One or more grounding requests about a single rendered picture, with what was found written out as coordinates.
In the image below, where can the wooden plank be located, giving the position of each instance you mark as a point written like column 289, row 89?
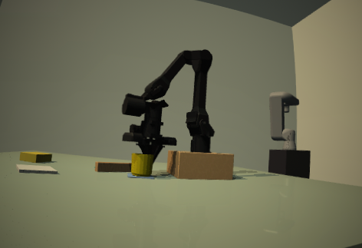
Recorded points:
column 112, row 167

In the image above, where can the cream square tile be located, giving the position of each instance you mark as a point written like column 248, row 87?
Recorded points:
column 22, row 168

